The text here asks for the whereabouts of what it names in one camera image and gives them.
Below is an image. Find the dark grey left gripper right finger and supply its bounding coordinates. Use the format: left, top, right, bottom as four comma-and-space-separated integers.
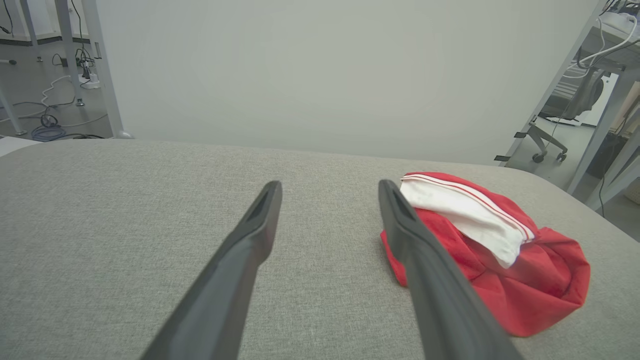
378, 179, 524, 360

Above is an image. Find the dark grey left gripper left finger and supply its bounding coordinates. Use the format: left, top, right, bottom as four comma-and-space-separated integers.
140, 180, 284, 360

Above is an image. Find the red garment with white trim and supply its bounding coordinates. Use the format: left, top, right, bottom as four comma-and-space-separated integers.
380, 171, 591, 338

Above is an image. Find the black box under desk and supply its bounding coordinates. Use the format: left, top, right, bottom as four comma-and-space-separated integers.
586, 131, 628, 180

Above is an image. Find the white partition board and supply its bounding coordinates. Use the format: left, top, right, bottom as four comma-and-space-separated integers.
80, 0, 608, 167

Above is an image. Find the dark grey office chair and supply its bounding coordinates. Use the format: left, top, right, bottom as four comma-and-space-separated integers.
527, 65, 607, 164

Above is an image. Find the white flat board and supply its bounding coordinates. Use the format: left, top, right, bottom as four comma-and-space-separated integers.
0, 136, 42, 158

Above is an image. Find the grey metal table leg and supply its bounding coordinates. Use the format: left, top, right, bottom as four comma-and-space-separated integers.
54, 0, 86, 107
0, 82, 27, 137
19, 0, 44, 63

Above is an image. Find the blue coiled cable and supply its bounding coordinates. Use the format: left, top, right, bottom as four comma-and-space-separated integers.
31, 124, 67, 143

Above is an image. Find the grey metal desk frame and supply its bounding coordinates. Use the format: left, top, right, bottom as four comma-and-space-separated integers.
565, 20, 640, 211

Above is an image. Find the white cable on desk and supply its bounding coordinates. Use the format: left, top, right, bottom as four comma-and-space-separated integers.
575, 12, 640, 71

